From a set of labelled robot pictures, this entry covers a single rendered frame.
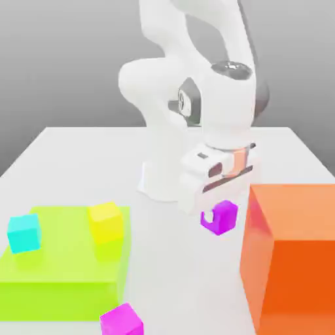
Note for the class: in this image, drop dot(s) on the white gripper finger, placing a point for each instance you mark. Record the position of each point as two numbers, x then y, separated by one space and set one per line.
208 216

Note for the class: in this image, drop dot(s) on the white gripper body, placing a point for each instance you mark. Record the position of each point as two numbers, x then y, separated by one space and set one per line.
191 195

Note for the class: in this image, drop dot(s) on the small purple cube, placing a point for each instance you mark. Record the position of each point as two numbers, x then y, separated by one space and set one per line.
225 217

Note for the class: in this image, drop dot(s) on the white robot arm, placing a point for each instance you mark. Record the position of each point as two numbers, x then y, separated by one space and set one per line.
225 104

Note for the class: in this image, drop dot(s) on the small yellow cube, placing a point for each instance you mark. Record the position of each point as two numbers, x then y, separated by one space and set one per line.
106 222

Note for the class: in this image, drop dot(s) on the small magenta cube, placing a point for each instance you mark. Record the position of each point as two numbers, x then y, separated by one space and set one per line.
121 322

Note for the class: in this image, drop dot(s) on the small cyan cube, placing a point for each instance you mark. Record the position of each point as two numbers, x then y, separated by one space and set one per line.
24 234

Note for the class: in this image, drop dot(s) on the large orange box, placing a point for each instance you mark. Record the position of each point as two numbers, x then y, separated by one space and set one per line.
301 261

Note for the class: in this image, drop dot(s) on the large lime green box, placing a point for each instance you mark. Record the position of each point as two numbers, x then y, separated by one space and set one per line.
60 277

